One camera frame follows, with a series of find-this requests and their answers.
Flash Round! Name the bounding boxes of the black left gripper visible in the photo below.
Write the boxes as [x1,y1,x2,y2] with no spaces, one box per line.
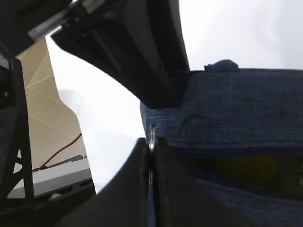
[0,0,105,59]

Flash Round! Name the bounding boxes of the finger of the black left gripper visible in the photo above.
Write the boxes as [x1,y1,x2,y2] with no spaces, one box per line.
[52,18,175,109]
[99,0,189,72]

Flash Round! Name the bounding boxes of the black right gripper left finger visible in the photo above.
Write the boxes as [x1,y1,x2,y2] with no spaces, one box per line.
[57,138,149,227]

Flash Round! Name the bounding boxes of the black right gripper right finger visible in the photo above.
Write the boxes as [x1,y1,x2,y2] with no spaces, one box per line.
[152,138,251,227]

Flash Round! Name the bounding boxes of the silver zipper pull ring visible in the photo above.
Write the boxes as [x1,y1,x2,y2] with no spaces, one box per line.
[146,123,157,190]

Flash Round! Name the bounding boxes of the dark blue lunch bag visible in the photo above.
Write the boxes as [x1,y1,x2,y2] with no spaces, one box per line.
[140,60,303,227]

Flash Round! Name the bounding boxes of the red cable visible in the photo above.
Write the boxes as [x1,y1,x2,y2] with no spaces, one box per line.
[32,132,82,173]

